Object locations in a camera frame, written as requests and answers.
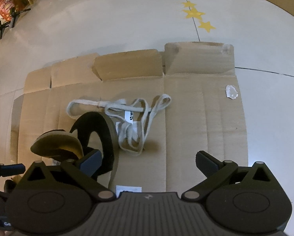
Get orange printed bag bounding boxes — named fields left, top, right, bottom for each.
left=0, top=0, right=16, bottom=20

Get black tripod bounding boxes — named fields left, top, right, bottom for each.
left=0, top=8, right=31, bottom=40

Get black and white shoe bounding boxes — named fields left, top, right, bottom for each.
left=30, top=111, right=117, bottom=190

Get flattened cardboard box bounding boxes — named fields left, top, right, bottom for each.
left=10, top=42, right=250, bottom=195

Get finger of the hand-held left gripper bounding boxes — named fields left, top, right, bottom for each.
left=0, top=160, right=26, bottom=177

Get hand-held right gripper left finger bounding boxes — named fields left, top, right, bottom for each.
left=21, top=150, right=115, bottom=201

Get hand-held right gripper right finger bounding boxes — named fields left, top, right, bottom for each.
left=181, top=150, right=276, bottom=201

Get white shipping label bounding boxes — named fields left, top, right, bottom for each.
left=116, top=110, right=144, bottom=138
left=116, top=185, right=142, bottom=194

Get white shoelace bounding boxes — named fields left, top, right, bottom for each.
left=67, top=94, right=172, bottom=157

